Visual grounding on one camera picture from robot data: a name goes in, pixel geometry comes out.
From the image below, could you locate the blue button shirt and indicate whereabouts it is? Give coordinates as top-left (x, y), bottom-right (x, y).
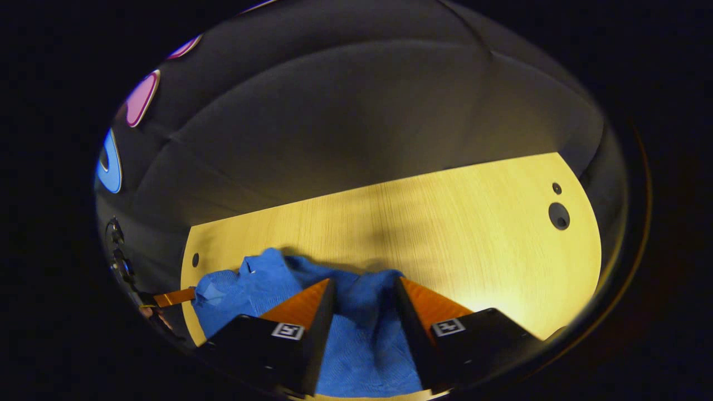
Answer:
top-left (192, 248), bottom-right (424, 397)

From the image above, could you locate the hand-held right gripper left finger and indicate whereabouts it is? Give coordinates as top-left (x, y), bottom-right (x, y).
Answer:
top-left (198, 278), bottom-right (336, 397)

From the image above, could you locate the black backdrop cloth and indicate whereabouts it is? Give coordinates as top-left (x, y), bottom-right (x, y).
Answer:
top-left (95, 0), bottom-right (627, 312)

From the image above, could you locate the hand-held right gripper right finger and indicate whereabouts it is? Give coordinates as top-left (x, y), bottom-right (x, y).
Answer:
top-left (394, 277), bottom-right (544, 390)

